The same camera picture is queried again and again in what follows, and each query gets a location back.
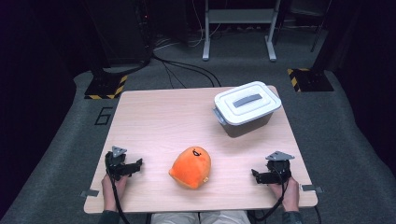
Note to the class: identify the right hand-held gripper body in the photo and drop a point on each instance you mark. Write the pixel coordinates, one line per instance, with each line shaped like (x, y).
(280, 169)

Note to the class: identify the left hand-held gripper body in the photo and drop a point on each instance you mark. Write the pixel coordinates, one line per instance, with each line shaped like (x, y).
(114, 165)

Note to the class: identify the transparent brown storage box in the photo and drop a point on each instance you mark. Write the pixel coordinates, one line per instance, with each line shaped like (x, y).
(246, 129)

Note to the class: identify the orange plush toy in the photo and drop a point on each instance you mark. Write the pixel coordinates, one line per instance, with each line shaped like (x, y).
(190, 169)

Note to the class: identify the person's left hand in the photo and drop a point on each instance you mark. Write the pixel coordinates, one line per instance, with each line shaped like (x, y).
(109, 193)

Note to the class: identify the person's right hand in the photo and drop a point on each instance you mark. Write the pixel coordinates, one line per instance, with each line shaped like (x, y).
(291, 196)

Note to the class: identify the person's right leg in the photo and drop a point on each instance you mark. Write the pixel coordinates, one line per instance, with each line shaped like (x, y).
(224, 218)

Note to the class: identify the person's leg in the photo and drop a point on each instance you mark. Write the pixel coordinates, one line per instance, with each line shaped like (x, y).
(174, 218)
(224, 218)

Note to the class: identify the person's left leg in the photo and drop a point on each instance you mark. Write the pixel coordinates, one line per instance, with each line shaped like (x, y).
(174, 218)

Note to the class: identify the black striped stand base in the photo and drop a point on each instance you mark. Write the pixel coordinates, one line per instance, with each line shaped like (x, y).
(311, 80)
(104, 87)

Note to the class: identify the black cabinet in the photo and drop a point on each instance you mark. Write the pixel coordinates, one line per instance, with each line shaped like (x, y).
(124, 31)

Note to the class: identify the black tripod leg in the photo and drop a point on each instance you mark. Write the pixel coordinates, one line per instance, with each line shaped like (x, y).
(317, 35)

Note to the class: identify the white metal table frame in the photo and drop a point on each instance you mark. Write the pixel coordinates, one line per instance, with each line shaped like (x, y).
(239, 15)

